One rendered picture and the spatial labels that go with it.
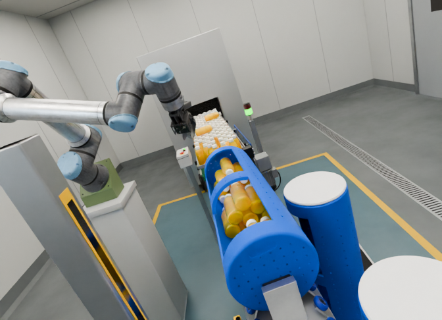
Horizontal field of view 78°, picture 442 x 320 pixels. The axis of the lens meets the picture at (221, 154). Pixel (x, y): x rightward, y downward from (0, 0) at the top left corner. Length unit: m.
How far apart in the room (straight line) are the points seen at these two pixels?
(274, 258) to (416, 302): 0.35
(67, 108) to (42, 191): 0.65
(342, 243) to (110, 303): 1.03
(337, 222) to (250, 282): 0.55
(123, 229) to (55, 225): 1.41
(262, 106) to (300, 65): 1.16
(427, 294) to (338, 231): 0.51
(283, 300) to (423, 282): 0.36
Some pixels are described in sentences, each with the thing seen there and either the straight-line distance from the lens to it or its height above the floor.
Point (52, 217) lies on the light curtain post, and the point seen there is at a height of 1.57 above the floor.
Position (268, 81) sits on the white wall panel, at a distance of 6.17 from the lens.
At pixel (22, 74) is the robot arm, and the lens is 1.43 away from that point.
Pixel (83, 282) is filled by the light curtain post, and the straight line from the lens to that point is 0.58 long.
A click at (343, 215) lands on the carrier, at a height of 0.93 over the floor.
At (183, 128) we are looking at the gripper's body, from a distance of 1.12.
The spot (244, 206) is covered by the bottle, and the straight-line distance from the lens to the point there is 1.14.
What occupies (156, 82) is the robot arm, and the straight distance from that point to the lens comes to 1.00.
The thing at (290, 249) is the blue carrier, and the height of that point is 1.16.
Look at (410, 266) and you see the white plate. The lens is 0.95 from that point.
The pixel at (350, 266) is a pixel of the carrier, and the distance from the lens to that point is 1.47.
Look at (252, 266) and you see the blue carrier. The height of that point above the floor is 1.15.
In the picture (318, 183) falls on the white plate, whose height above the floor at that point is 1.04.
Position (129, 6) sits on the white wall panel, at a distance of 6.32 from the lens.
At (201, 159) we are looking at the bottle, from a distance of 2.27.
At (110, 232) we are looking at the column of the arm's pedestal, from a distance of 1.96.
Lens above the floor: 1.72
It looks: 19 degrees down
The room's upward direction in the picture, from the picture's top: 20 degrees counter-clockwise
